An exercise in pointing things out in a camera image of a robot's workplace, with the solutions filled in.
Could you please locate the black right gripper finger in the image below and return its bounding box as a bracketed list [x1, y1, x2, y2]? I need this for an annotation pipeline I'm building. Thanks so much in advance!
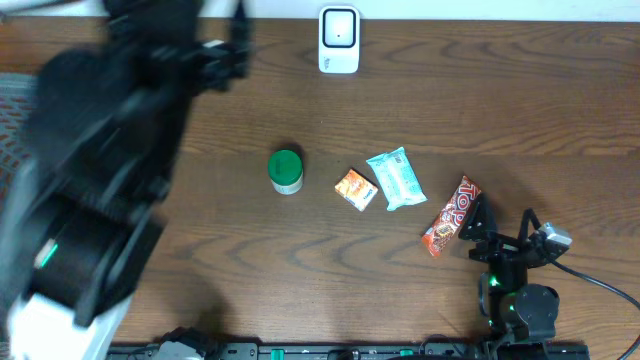
[517, 208, 541, 240]
[458, 194, 497, 242]

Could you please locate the red chocolate bar wrapper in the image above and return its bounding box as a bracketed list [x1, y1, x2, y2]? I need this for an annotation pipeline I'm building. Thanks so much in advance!
[422, 175, 482, 257]

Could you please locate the teal wet wipes pack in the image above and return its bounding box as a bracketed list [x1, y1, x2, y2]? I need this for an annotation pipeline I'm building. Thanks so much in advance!
[366, 147, 428, 212]

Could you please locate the orange small box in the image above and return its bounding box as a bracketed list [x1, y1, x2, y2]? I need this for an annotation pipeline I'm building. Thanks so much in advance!
[335, 169, 378, 212]

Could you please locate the green lid jar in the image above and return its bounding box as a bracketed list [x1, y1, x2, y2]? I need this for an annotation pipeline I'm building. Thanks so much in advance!
[268, 150, 304, 195]

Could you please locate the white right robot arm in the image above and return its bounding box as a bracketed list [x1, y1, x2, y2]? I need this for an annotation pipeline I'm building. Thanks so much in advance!
[459, 193, 568, 345]

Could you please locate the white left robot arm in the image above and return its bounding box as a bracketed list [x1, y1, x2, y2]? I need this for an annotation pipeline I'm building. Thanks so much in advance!
[1, 1, 252, 359]

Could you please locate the white barcode scanner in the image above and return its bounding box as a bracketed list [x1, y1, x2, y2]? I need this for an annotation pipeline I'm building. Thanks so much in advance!
[318, 5, 361, 74]

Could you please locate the grey plastic basket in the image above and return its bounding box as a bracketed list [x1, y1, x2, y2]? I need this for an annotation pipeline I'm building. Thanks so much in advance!
[0, 73, 36, 201]

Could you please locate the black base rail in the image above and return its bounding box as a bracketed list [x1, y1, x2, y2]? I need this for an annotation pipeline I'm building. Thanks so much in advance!
[106, 328, 591, 360]

